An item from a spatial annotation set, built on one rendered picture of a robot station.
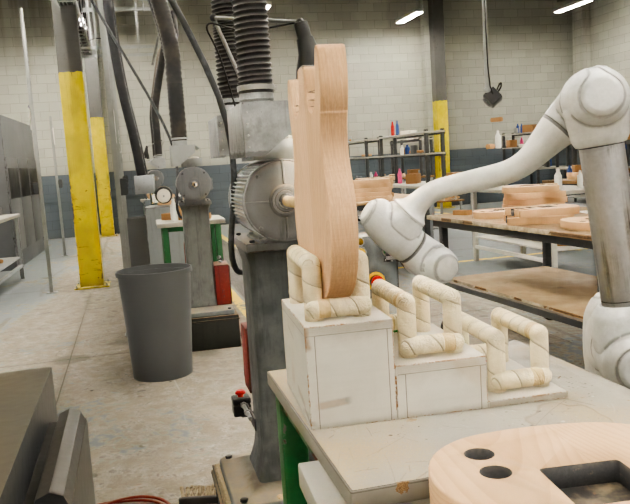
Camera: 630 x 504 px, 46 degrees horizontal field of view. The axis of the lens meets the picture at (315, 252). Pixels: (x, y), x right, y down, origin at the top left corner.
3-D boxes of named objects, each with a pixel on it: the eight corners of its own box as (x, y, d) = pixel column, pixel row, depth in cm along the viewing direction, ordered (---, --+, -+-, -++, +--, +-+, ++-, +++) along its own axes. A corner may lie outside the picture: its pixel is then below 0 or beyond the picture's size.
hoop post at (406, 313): (396, 354, 130) (393, 301, 129) (414, 352, 130) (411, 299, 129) (402, 359, 127) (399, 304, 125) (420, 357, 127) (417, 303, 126)
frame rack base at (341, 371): (284, 384, 148) (278, 299, 146) (358, 375, 151) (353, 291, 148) (311, 431, 121) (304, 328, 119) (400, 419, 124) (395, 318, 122)
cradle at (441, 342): (398, 354, 129) (397, 335, 128) (460, 346, 131) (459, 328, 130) (404, 358, 125) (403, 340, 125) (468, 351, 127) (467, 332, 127)
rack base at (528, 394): (432, 367, 153) (432, 361, 153) (501, 358, 156) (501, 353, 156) (489, 408, 126) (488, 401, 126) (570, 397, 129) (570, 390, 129)
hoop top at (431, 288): (410, 290, 146) (409, 274, 146) (425, 289, 147) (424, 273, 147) (446, 309, 127) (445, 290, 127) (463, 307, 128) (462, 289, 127)
